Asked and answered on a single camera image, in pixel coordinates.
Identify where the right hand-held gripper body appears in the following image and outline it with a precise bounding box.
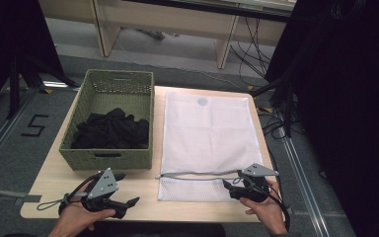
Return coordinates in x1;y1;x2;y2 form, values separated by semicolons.
230;163;280;203

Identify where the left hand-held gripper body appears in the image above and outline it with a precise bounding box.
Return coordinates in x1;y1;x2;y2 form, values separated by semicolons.
80;167;120;215

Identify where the black cloth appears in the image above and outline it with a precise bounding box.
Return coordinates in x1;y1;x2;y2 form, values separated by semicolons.
70;107;150;150

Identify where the white mesh laundry bag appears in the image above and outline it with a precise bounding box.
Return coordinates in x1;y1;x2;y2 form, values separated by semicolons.
155;89;265;202

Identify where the green woven basket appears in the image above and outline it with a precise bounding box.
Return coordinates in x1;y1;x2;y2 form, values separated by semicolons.
58;68;155;172

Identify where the person's right hand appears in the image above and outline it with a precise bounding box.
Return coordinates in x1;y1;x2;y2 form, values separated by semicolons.
239;178;288;235

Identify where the person's left hand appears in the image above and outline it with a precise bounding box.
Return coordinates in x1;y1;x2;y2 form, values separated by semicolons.
52;180;116;235

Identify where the black curtain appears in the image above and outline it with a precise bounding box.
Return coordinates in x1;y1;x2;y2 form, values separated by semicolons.
0;0;65;115
264;0;379;237

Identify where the black tripod stand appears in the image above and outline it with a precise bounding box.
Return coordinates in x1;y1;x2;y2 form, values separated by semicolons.
5;53;81;120

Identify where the grey power strip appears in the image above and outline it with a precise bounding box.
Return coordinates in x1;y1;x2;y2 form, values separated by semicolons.
136;29;166;41

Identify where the beige wooden desk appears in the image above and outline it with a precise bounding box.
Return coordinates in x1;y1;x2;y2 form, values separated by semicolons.
38;0;298;70

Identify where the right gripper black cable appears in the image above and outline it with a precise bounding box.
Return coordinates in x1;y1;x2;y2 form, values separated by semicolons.
232;176;291;232

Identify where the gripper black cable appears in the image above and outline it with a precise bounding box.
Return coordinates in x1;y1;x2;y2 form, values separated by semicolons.
232;176;291;232
36;171;104;212

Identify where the metal floor rail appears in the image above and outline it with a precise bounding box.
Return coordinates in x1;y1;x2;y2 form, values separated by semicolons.
0;88;40;177
280;131;331;237

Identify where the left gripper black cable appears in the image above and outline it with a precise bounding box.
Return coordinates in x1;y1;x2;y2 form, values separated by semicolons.
36;171;104;212

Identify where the bundle of black floor cables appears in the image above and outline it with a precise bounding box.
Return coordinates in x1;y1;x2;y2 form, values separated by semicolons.
229;16;274;80

